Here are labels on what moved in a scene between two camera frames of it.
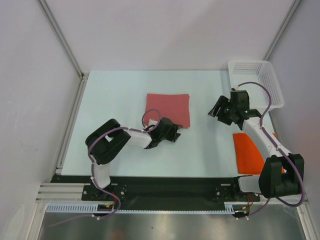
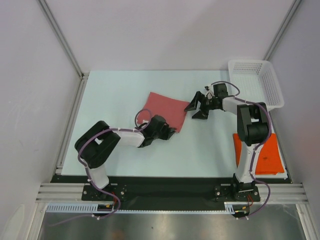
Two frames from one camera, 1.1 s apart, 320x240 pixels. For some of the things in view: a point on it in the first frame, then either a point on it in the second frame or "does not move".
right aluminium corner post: x=281 y=30 does not move
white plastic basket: x=260 y=71 does not move
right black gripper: x=222 y=102 → x=201 y=114
